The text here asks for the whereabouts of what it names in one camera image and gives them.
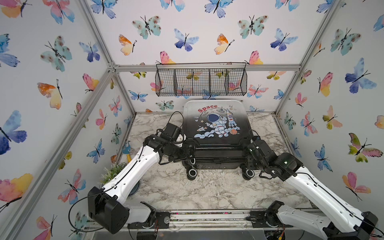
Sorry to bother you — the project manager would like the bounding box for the black wire wall basket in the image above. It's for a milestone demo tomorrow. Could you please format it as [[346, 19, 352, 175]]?
[[152, 63, 248, 99]]

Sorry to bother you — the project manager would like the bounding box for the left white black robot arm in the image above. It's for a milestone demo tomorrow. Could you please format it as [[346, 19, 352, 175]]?
[[88, 123, 189, 234]]

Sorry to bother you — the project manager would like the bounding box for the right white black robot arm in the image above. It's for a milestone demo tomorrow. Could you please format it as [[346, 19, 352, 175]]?
[[247, 137, 378, 240]]

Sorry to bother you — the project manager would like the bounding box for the green plant in blue pot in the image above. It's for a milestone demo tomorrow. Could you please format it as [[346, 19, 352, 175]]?
[[100, 163, 140, 197]]

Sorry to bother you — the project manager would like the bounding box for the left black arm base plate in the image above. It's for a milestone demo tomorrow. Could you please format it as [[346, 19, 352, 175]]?
[[128, 212, 171, 230]]

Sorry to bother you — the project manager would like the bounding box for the aluminium front rail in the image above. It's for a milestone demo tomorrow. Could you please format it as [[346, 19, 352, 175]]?
[[85, 209, 337, 232]]

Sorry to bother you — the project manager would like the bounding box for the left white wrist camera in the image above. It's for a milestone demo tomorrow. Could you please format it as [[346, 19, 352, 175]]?
[[175, 134, 185, 147]]

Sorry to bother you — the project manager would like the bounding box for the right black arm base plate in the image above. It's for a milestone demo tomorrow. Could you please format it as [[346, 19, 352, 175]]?
[[246, 210, 293, 228]]

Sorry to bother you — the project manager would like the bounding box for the blue yellow toy rake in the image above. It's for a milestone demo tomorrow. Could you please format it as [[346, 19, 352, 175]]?
[[122, 141, 132, 164]]

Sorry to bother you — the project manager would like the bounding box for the black white space suitcase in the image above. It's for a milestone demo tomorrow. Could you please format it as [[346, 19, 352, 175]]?
[[182, 100, 255, 181]]

